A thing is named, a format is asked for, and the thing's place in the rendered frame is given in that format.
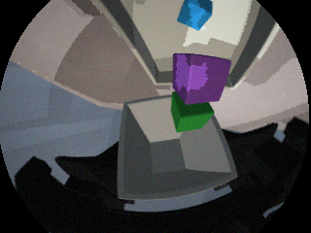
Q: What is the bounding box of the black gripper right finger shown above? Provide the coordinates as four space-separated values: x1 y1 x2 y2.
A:
214 123 277 191

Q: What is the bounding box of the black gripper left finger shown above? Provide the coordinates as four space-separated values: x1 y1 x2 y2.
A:
54 141 120 197

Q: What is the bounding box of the small blue block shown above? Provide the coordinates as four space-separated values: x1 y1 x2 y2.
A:
176 0 214 31

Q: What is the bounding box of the small green block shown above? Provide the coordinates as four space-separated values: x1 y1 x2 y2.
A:
171 92 214 132

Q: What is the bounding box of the purple block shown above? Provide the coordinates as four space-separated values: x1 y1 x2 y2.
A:
172 53 232 105

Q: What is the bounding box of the grey square cup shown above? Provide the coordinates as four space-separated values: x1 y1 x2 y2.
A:
117 94 238 201

